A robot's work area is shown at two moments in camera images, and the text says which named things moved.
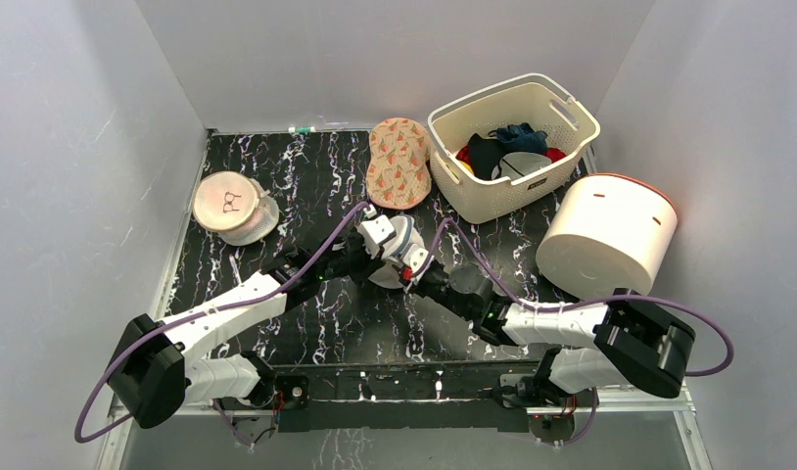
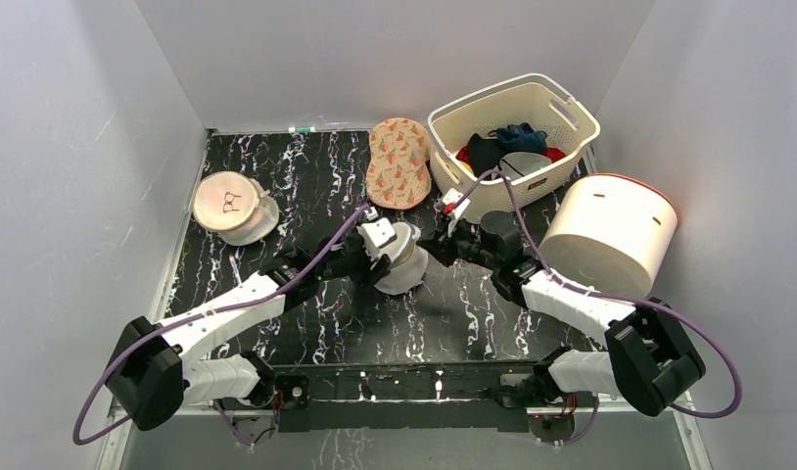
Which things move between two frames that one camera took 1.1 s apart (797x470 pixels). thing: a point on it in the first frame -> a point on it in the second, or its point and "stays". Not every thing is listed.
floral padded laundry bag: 398,176 stays
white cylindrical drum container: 610,234 stays
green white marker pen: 303,129 stays
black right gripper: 426,282 -> 450,239
